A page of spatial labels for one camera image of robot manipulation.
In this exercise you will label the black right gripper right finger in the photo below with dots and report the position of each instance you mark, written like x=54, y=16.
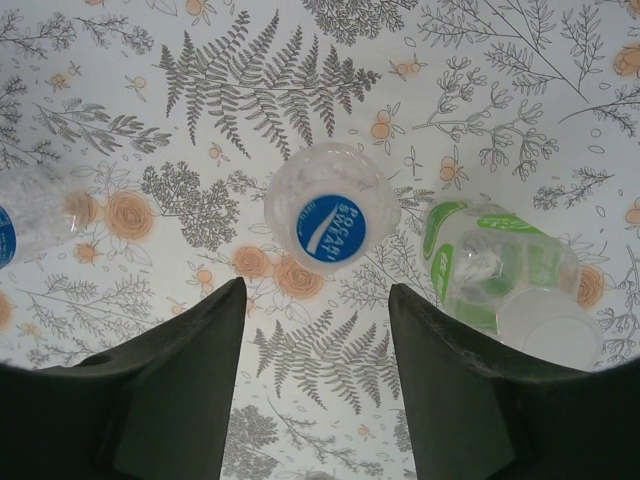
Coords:
x=475, y=410

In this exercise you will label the clear plastic bottle blue label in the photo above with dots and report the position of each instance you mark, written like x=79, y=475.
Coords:
x=340, y=170

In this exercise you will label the green label plastic bottle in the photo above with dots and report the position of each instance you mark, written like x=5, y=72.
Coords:
x=450, y=235

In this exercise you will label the plain white bottle cap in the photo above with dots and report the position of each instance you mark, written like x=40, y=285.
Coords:
x=550, y=330

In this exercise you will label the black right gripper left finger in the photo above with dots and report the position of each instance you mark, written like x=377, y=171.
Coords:
x=175, y=400

